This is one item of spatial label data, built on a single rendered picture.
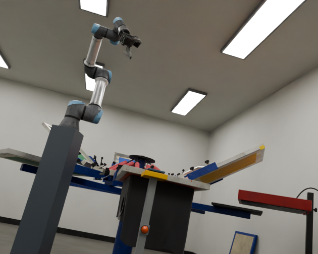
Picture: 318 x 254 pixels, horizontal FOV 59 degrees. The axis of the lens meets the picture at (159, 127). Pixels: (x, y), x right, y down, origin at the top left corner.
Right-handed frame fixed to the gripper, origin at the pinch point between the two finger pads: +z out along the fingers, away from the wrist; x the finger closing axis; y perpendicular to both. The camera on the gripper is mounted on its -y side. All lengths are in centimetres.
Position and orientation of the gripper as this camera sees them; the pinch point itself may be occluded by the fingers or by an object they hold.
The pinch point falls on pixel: (137, 51)
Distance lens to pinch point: 200.6
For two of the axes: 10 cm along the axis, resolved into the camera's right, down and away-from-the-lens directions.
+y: -7.1, -0.7, -7.0
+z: 4.0, 7.7, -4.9
